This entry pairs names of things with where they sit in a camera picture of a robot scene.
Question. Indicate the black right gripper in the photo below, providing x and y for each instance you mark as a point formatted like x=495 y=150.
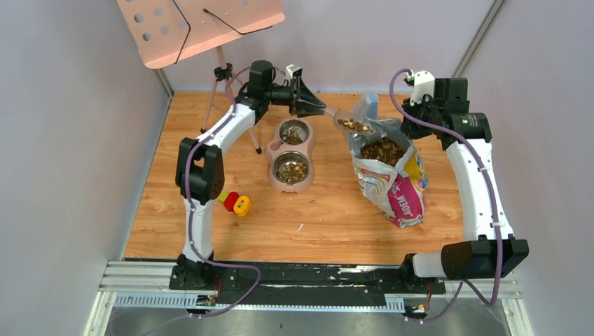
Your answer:
x=412 y=131

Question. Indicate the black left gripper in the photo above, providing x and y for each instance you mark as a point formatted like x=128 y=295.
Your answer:
x=297 y=95

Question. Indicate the clear plastic food scoop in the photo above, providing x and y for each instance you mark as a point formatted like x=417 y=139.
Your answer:
x=352 y=122

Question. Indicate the cat food bag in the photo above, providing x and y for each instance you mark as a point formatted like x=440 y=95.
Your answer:
x=396 y=191

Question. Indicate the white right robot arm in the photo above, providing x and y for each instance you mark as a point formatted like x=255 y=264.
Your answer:
x=489 y=249

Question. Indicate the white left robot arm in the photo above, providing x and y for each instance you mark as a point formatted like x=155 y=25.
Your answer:
x=200 y=171

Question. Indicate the brown pet food kibble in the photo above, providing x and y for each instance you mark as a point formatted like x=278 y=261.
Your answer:
x=383 y=150

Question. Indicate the steel bowl far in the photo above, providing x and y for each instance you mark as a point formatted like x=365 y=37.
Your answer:
x=293 y=132

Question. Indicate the steel bowl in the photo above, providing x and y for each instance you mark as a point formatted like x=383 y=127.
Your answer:
x=293 y=132
x=290 y=167

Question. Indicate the pink double bowl feeder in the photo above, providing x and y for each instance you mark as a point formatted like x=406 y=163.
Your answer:
x=275 y=147

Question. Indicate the blue item in bubble wrap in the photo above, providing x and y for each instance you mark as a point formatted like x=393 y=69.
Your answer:
x=366 y=107

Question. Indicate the steel bowl near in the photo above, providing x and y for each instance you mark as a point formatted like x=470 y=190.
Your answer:
x=290 y=167

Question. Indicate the red toy block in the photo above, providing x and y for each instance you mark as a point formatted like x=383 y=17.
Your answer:
x=230 y=200

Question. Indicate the yellow traffic light block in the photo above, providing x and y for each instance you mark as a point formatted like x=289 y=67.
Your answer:
x=242 y=206

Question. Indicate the green toy block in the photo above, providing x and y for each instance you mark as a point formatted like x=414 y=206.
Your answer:
x=223 y=197

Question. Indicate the pink music stand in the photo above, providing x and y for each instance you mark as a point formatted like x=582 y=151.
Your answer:
x=169 y=31

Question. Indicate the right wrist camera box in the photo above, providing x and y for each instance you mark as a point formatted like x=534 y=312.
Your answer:
x=422 y=83

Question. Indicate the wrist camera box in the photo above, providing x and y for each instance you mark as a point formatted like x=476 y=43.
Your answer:
x=422 y=83
x=293 y=72

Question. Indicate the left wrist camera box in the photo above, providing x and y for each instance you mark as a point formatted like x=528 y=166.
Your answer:
x=293 y=72

